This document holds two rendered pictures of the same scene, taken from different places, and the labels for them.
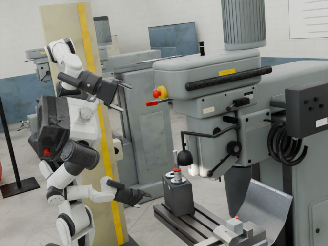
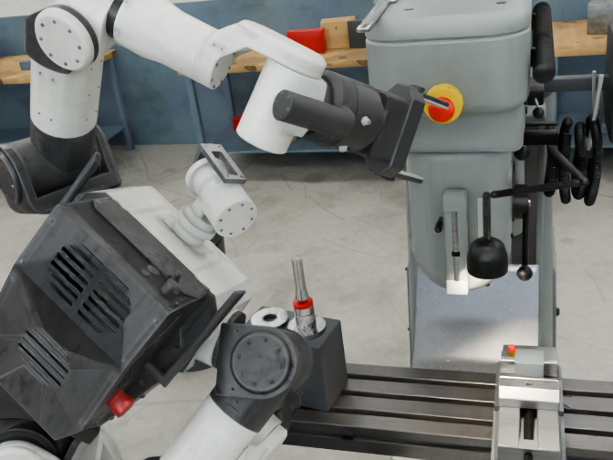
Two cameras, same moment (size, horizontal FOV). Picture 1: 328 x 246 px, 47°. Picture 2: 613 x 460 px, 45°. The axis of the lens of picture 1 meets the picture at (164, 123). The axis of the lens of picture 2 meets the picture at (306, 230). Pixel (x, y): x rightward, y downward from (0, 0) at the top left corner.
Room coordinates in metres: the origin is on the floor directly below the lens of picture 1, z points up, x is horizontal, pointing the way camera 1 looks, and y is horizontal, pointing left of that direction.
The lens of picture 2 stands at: (1.00, 0.94, 2.13)
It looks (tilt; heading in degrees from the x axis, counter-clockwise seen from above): 27 degrees down; 316
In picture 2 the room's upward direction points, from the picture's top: 8 degrees counter-clockwise
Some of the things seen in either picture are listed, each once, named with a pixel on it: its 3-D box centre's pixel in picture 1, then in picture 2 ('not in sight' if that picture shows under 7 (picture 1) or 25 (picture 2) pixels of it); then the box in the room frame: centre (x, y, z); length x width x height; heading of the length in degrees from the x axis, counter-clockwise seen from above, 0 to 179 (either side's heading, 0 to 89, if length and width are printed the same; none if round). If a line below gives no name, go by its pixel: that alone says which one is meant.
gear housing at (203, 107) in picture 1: (214, 98); (460, 98); (1.75, -0.25, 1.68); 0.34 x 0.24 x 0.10; 117
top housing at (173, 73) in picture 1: (206, 71); (456, 33); (1.74, -0.23, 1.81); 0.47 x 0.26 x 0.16; 117
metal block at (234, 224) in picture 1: (234, 227); (528, 367); (1.61, -0.27, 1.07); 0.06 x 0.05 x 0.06; 27
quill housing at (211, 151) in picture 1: (211, 142); (462, 203); (1.73, -0.22, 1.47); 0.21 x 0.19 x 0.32; 27
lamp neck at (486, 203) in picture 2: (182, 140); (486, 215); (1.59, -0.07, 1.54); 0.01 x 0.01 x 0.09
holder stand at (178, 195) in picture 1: (177, 192); (293, 355); (2.10, -0.03, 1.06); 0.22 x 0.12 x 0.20; 15
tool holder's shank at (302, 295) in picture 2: (175, 159); (299, 279); (2.05, -0.04, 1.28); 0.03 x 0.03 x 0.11
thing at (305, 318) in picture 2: (177, 174); (305, 314); (2.05, -0.04, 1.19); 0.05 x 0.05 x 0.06
